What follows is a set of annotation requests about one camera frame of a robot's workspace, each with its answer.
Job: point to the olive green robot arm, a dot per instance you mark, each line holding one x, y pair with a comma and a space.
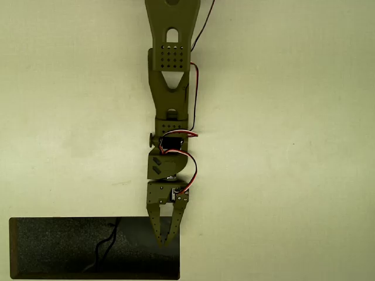
168, 93

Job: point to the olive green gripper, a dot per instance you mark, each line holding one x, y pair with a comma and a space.
159, 194

